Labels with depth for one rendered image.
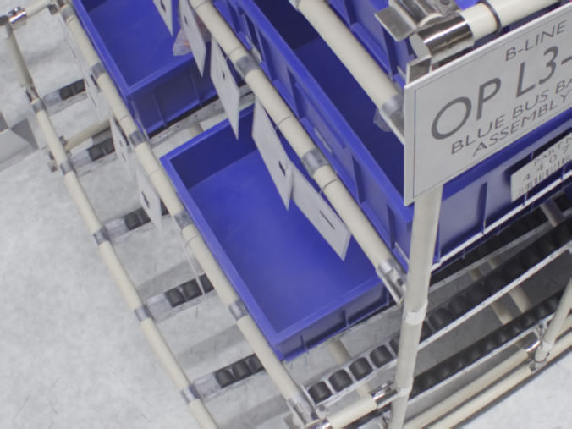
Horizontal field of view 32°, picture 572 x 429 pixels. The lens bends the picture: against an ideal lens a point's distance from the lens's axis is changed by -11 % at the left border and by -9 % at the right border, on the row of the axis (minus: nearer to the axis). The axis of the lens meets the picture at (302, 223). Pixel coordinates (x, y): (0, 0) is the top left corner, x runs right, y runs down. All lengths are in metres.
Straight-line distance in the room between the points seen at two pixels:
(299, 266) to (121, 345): 0.88
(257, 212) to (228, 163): 0.10
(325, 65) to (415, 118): 0.63
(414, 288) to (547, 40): 0.46
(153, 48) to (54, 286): 0.85
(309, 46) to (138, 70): 0.52
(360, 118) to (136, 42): 0.67
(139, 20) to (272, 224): 0.53
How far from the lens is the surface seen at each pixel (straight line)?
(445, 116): 0.94
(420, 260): 1.23
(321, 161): 1.47
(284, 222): 1.79
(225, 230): 1.79
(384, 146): 1.46
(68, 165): 2.24
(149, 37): 2.03
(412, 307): 1.36
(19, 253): 2.71
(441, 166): 1.02
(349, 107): 1.49
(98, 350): 2.55
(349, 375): 1.72
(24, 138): 2.87
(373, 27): 1.04
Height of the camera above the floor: 2.34
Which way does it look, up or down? 64 degrees down
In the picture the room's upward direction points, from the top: 6 degrees counter-clockwise
